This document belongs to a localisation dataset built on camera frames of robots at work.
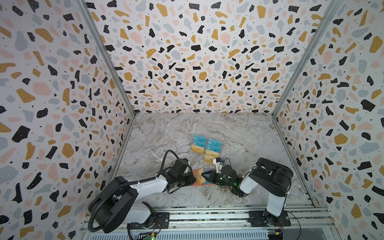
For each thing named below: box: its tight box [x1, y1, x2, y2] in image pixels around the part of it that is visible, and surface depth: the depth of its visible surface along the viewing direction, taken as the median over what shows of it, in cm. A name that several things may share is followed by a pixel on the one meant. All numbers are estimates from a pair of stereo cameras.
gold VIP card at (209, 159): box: [203, 154, 217, 165], surface depth 95 cm
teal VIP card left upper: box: [193, 134, 208, 144], surface depth 97 cm
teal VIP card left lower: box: [193, 136, 207, 148], surface depth 97 cm
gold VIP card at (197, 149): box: [191, 144, 205, 154], surface depth 97 cm
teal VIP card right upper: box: [208, 138, 223, 148], surface depth 96 cm
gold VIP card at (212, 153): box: [205, 149, 220, 158], surface depth 94 cm
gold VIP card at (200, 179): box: [197, 168, 206, 185], surface depth 88 cm
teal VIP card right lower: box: [207, 143, 223, 153], surface depth 94 cm
